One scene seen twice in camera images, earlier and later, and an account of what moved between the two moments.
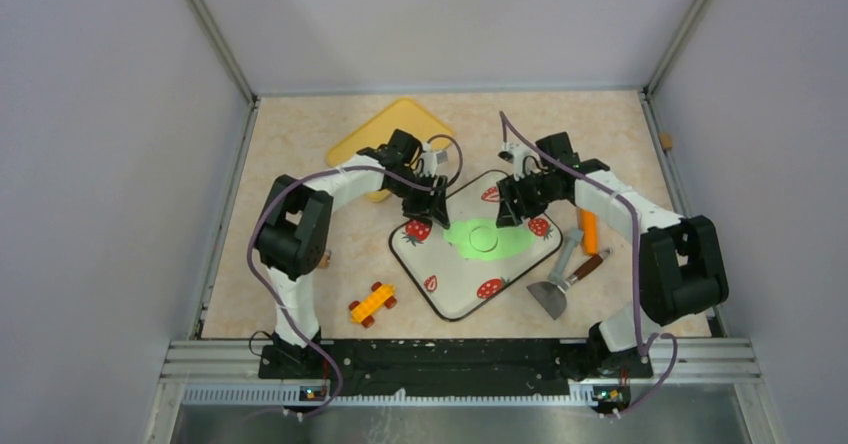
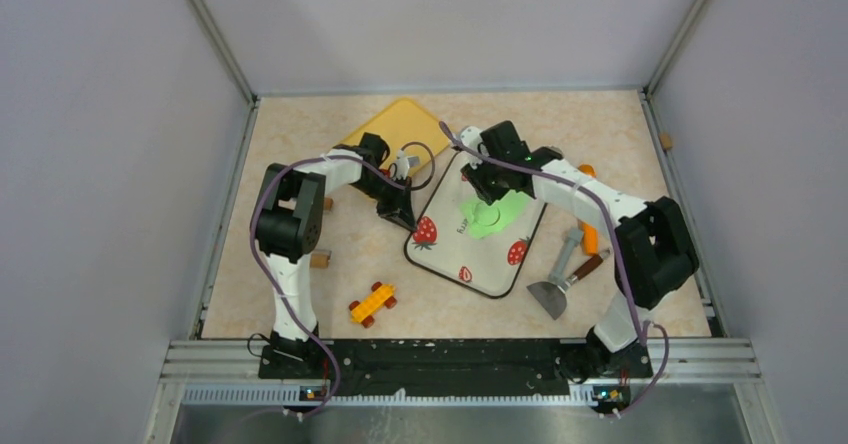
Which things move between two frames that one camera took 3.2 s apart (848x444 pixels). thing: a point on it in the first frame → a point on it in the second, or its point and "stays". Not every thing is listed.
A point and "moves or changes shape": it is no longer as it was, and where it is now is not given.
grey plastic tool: x=557 y=275 stays
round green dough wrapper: x=483 y=238 → x=486 y=215
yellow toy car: x=363 y=312 stays
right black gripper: x=510 y=190 → x=472 y=174
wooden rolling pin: x=324 y=263 stays
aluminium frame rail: x=685 y=373 stays
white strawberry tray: x=468 y=267 moves or changes shape
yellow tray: x=406 y=115 stays
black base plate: x=455 y=367 stays
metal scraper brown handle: x=550 y=293 stays
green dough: x=481 y=239 → x=476 y=230
